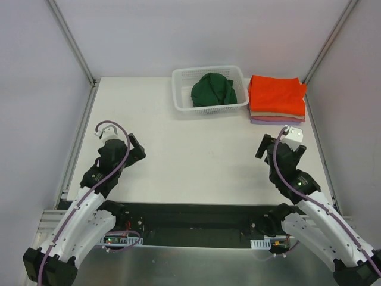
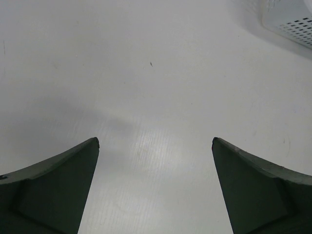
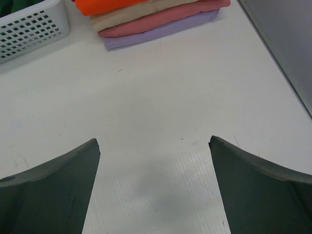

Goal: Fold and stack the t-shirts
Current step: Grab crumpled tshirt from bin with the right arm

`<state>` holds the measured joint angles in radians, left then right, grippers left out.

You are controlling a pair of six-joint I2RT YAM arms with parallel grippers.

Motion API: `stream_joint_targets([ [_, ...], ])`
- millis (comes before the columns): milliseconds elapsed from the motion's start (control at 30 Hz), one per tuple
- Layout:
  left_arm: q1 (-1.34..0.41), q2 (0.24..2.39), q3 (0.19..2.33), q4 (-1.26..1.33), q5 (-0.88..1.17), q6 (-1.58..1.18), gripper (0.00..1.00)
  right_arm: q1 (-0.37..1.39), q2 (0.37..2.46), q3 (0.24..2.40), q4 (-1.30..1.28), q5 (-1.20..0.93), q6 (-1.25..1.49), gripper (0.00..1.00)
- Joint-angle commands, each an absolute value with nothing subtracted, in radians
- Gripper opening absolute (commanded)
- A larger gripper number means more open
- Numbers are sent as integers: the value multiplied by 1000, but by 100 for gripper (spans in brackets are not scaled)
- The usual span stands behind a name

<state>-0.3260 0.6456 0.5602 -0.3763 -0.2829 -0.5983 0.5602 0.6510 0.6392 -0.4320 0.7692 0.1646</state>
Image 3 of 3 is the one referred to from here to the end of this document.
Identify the folded lavender t shirt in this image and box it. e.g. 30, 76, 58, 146
102, 9, 220, 51

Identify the folded beige t shirt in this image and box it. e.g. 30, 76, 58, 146
90, 0, 195, 32

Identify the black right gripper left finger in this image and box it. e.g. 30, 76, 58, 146
0, 138, 100, 234

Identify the dark green t shirt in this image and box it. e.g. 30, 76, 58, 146
0, 0, 43, 18

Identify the aluminium frame post right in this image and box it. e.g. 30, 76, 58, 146
238, 0, 312, 113

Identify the folded orange t shirt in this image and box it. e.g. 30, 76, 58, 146
73, 0, 144, 16

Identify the white plastic perforated basket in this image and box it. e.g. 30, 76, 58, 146
0, 0, 70, 63

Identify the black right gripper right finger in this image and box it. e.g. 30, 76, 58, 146
209, 136, 312, 234

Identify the folded pink t shirt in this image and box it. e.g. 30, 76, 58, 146
97, 0, 231, 38

